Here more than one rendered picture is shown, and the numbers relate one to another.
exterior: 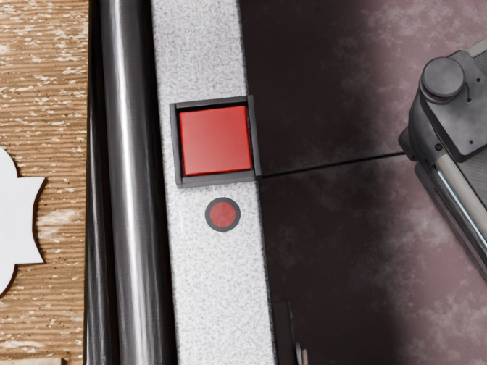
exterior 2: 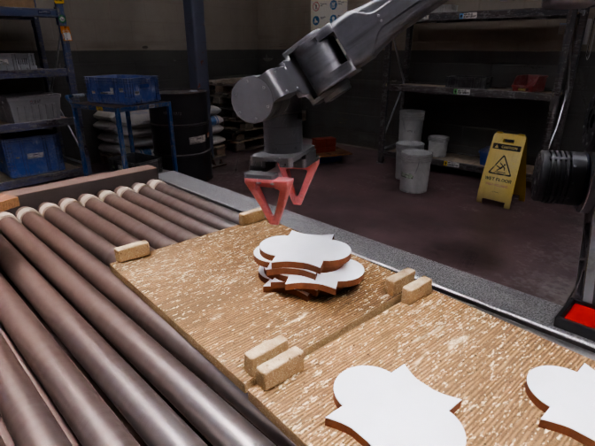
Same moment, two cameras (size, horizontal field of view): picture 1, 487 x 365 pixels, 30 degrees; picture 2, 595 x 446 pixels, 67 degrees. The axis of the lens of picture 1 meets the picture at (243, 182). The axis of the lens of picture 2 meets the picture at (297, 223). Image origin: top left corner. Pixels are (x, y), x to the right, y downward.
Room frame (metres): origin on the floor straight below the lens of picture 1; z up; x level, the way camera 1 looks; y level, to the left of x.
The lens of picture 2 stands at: (0.20, 0.71, 1.29)
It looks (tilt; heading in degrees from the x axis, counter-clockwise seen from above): 22 degrees down; 312
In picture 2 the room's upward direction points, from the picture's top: straight up
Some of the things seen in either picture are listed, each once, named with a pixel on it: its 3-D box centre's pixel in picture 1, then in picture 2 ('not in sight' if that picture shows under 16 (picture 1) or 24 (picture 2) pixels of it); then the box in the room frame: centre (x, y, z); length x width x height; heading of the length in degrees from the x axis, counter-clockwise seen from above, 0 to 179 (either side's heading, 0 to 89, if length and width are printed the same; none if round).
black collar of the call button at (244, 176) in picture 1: (215, 141); (591, 320); (0.26, 0.02, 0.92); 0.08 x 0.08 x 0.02; 87
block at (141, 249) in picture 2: not in sight; (132, 251); (0.91, 0.37, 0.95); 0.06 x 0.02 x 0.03; 84
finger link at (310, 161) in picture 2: not in sight; (293, 179); (0.67, 0.21, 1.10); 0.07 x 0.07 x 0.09; 22
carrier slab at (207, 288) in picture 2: not in sight; (258, 276); (0.71, 0.26, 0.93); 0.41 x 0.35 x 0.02; 174
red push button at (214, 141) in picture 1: (215, 142); (591, 321); (0.26, 0.02, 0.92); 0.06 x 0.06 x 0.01; 87
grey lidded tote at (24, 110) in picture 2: not in sight; (28, 106); (5.03, -0.78, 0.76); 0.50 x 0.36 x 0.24; 98
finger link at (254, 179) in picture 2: not in sight; (276, 190); (0.64, 0.28, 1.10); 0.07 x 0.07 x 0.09; 22
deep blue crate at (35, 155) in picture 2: not in sight; (28, 152); (5.07, -0.71, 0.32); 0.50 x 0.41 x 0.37; 88
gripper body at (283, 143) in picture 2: not in sight; (282, 137); (0.66, 0.24, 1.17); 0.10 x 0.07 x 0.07; 112
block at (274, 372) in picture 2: not in sight; (281, 367); (0.50, 0.42, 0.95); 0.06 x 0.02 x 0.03; 84
